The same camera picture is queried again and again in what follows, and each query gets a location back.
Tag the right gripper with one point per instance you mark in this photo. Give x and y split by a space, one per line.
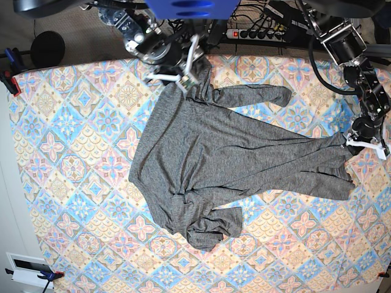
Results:
173 63

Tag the patterned colourful tablecloth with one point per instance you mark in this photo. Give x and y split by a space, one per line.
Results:
75 132

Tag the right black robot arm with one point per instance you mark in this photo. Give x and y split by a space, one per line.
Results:
140 28

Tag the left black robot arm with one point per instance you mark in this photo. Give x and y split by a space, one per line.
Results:
345 46

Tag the black round stool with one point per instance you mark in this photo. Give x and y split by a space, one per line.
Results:
47 50

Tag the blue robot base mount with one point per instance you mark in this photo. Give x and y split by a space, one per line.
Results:
192 9

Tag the grey t-shirt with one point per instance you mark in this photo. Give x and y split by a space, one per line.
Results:
196 155

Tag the orange blue corner clamp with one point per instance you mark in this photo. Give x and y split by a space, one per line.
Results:
49 278

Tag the white wall outlet box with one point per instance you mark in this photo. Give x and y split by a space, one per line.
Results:
26 269

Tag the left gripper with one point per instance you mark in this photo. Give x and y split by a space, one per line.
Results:
365 133

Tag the black power strip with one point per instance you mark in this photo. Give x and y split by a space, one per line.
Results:
255 35

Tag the red blue table clamp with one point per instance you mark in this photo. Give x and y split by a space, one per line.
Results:
17 66

